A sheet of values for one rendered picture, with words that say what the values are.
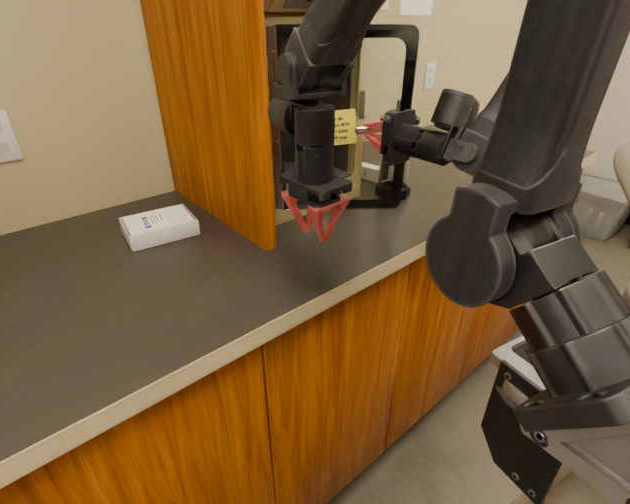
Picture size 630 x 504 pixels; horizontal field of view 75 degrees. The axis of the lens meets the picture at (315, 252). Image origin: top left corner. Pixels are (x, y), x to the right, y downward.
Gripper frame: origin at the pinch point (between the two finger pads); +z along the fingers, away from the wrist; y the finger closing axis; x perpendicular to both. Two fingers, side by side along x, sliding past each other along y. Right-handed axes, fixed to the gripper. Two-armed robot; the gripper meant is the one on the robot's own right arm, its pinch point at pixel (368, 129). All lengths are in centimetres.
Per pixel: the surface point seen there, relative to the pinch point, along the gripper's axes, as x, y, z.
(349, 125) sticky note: 0.0, -0.3, 5.6
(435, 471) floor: -23, -119, -23
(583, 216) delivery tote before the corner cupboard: -255, -105, 17
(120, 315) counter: 55, -26, 7
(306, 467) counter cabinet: 26, -82, -10
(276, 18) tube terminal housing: 9.9, 20.1, 18.1
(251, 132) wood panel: 21.9, 0.6, 11.3
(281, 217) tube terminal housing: 10.9, -24.0, 17.6
